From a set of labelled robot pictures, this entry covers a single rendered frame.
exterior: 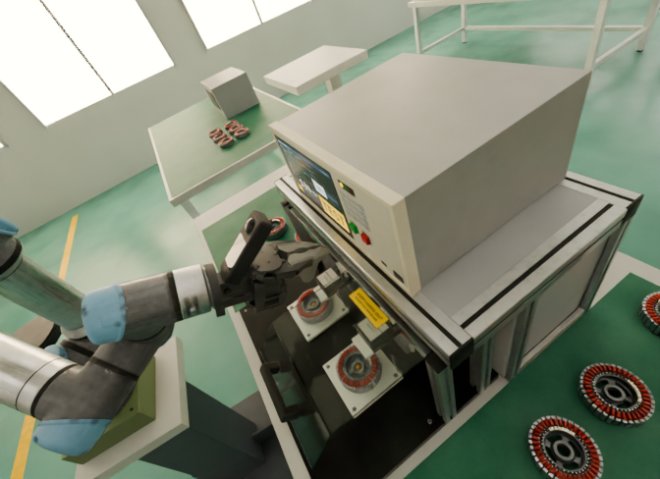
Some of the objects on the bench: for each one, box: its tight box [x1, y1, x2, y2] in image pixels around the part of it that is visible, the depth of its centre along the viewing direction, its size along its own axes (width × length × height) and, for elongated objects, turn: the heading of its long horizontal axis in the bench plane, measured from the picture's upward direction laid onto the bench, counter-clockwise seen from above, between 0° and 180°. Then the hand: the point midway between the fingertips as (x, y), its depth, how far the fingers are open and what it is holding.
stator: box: [527, 416, 603, 479], centre depth 59 cm, size 11×11×4 cm
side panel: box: [506, 215, 634, 382], centre depth 64 cm, size 28×3×32 cm, turn 139°
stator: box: [577, 363, 655, 428], centre depth 62 cm, size 11×11×4 cm
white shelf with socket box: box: [263, 45, 368, 96], centre depth 152 cm, size 35×37×46 cm
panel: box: [492, 315, 518, 378], centre depth 84 cm, size 1×66×30 cm, turn 49°
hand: (322, 246), depth 56 cm, fingers closed
